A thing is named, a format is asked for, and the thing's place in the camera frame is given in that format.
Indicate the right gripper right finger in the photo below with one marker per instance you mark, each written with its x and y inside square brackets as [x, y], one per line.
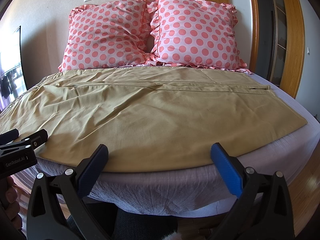
[263, 208]

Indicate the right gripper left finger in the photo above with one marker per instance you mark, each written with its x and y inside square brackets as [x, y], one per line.
[45, 218]

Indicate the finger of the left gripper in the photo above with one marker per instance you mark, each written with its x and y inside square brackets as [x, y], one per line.
[36, 139]
[9, 136]

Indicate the khaki tan pants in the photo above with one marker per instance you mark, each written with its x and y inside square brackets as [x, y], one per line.
[150, 118]

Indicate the person's left hand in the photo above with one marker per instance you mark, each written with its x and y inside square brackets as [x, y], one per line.
[9, 202]

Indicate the black flat television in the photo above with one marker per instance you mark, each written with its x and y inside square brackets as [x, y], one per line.
[12, 76]

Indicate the lavender bed sheet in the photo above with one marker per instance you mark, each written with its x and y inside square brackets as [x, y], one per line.
[198, 191]

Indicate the left pink polka-dot pillow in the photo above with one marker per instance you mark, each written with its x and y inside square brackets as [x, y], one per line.
[109, 35]

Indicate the pink polka-dot pillow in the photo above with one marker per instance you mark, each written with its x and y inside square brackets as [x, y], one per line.
[109, 35]
[194, 33]

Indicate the right pink polka-dot pillow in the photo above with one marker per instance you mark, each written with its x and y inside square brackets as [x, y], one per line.
[194, 33]

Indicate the wooden door frame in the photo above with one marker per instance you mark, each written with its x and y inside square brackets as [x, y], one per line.
[273, 32]

